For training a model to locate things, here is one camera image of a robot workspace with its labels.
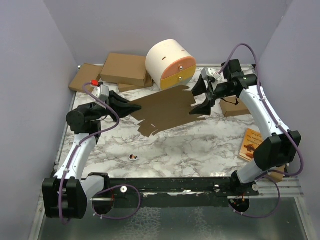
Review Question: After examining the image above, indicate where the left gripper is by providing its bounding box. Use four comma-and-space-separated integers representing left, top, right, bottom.
83, 88, 142, 122

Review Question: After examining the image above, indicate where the cardboard box under large box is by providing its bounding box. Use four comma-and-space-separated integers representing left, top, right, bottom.
117, 78, 153, 92

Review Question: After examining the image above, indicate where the small cartoon sticker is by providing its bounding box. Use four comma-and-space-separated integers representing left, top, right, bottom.
129, 154, 139, 160

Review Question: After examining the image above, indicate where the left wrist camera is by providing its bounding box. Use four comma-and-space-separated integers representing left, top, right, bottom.
95, 84, 110, 104

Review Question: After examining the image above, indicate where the large folded cardboard box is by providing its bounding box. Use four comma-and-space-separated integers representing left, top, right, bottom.
100, 53, 147, 87

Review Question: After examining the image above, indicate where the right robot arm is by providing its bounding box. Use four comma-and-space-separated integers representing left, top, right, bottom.
190, 59, 301, 196

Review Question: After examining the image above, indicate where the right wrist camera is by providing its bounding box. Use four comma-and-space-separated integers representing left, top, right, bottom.
201, 67, 221, 82

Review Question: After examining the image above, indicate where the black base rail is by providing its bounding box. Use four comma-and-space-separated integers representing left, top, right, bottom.
82, 176, 261, 208

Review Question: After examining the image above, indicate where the round cream drawer cabinet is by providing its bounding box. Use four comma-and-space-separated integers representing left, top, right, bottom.
145, 39, 196, 91

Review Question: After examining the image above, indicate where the orange paperback book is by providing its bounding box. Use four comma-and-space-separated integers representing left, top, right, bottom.
238, 128, 263, 162

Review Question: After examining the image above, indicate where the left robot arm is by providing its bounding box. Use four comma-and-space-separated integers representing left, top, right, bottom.
42, 91, 141, 224

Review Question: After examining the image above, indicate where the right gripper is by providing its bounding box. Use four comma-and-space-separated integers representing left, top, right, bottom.
186, 74, 235, 115

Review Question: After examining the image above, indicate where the small folded cardboard box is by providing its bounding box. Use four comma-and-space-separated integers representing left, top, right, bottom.
219, 96, 251, 118

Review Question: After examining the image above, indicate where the cardboard box under book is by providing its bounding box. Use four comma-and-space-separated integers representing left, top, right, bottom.
267, 165, 286, 183

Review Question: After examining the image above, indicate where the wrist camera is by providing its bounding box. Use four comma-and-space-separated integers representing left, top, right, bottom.
201, 67, 221, 82
95, 84, 110, 104

